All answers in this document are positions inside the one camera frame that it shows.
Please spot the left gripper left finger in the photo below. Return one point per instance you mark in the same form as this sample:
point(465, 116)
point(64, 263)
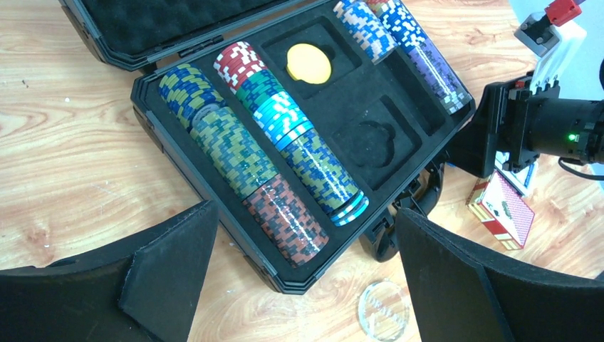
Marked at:
point(144, 287)

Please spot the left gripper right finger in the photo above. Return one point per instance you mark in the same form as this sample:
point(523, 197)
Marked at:
point(462, 291)

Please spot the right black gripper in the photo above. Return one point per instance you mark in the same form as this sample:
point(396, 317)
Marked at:
point(511, 118)

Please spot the black poker set case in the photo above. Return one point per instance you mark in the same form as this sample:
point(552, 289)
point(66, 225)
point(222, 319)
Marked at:
point(382, 121)

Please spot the blue playing card box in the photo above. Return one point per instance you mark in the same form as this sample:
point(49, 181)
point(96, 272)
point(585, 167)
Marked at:
point(521, 181)

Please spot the blue white ten chip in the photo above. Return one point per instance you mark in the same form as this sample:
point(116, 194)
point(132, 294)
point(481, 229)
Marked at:
point(351, 210)

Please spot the clear acrylic dealer button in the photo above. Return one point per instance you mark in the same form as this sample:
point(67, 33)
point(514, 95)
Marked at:
point(383, 311)

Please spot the red playing card box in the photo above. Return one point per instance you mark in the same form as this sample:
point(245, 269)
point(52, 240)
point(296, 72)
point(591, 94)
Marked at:
point(501, 210)

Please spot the blue purple chip stack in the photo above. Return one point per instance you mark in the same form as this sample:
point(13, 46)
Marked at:
point(423, 53)

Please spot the green chip stack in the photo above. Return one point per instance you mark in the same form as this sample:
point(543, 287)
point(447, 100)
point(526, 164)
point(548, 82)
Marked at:
point(242, 163)

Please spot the yellow dealer button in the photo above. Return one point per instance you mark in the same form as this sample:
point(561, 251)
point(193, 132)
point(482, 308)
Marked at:
point(306, 62)

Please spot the red blue chip stack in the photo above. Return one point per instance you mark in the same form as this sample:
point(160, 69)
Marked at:
point(287, 127)

